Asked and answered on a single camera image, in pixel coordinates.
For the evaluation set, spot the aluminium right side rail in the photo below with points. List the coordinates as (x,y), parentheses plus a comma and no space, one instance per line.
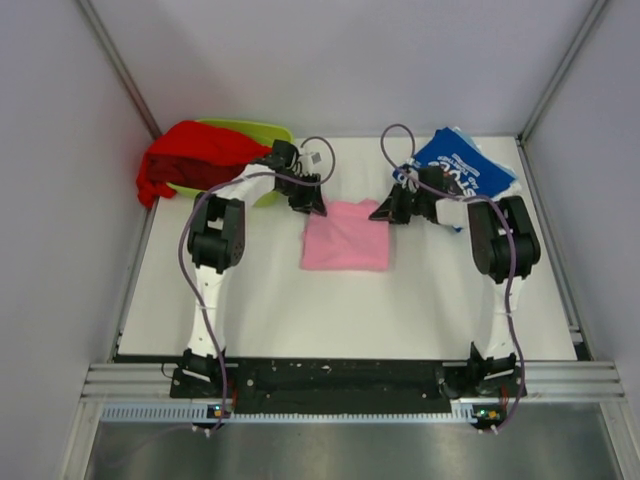
(577,329)

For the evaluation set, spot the aluminium left corner post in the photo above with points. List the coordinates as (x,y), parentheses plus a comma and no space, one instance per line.
(106,44)

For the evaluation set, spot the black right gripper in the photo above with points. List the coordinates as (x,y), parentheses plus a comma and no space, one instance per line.
(389,210)

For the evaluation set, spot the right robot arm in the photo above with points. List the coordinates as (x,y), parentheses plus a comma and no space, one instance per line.
(504,249)

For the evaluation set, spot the green plastic basin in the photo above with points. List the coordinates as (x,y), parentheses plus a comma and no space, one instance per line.
(263,133)

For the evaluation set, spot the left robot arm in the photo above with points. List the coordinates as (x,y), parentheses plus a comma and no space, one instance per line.
(213,241)

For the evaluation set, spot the aluminium right corner post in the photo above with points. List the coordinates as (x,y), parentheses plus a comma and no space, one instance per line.
(593,18)

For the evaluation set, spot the grey slotted cable duct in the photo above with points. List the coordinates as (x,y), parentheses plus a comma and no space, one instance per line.
(207,414)

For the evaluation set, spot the pink t-shirt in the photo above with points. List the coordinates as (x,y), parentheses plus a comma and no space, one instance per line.
(345,239)

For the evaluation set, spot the white folded t-shirt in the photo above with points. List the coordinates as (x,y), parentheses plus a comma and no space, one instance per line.
(497,177)

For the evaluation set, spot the blue printed folded t-shirt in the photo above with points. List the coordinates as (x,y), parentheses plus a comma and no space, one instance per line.
(447,164)

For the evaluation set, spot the red t-shirt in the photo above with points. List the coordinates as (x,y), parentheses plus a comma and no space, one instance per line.
(194,155)

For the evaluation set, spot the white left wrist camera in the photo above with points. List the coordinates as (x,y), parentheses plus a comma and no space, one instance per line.
(309,159)

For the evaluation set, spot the aluminium corner post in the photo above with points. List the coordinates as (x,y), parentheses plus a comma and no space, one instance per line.
(106,44)
(593,18)

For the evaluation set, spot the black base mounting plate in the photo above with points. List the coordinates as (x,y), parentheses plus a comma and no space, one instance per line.
(343,386)

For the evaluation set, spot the aluminium front frame rail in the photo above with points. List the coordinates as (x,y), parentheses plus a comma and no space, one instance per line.
(546,382)

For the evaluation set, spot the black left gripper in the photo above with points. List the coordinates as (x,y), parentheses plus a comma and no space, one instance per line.
(309,201)

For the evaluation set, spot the light blue folded t-shirt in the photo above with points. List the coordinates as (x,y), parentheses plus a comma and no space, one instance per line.
(467,138)

